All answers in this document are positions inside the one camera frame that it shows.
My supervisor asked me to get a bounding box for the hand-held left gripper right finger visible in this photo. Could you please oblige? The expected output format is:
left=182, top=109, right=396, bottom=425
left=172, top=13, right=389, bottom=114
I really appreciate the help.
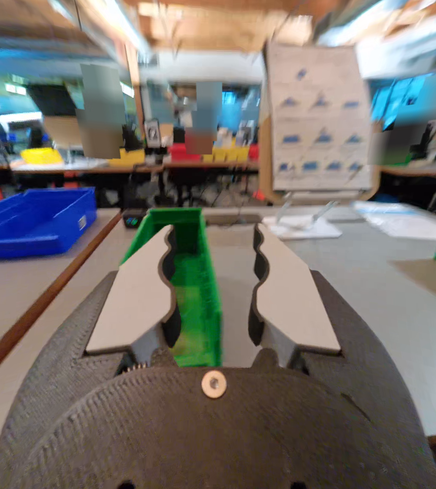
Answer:
left=248, top=223, right=342, bottom=368

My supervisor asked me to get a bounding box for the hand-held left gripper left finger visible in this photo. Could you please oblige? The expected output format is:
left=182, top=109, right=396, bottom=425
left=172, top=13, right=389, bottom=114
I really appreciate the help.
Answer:
left=85, top=224, right=182, bottom=364

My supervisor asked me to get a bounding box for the grey desk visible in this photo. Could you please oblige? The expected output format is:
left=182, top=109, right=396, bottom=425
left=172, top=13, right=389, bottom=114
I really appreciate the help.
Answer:
left=0, top=206, right=436, bottom=478
left=0, top=208, right=123, bottom=394

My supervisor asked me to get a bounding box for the black battery charger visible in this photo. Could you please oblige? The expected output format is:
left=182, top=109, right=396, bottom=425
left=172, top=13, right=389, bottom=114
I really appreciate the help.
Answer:
left=122, top=208, right=147, bottom=230

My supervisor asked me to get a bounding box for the large blue bin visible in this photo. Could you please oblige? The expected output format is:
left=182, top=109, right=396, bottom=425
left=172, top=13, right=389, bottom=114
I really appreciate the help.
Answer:
left=0, top=186, right=98, bottom=261

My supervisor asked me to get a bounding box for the white blue paper sheet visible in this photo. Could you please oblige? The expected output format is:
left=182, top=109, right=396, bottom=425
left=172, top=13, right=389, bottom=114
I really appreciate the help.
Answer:
left=353, top=200, right=436, bottom=240

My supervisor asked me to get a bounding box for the yellow bin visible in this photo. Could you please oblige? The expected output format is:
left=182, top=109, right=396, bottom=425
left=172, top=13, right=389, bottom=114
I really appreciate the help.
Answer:
left=20, top=147, right=64, bottom=166
left=108, top=148, right=147, bottom=167

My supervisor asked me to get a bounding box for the long wooden table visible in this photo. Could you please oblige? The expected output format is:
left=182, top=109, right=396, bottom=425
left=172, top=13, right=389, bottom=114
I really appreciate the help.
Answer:
left=0, top=160, right=260, bottom=177

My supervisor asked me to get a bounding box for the row of small yellow bins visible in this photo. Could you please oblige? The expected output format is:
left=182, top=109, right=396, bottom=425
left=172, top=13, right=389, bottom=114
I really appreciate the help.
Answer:
left=202, top=147, right=250, bottom=163

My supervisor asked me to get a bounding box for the marker tag sign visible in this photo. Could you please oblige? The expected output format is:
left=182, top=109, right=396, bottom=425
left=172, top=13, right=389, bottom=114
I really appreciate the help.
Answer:
left=144, top=119, right=162, bottom=148

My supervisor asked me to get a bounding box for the black monitor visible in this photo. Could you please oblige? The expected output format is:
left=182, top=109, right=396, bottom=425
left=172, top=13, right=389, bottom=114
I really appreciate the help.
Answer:
left=27, top=83, right=78, bottom=116

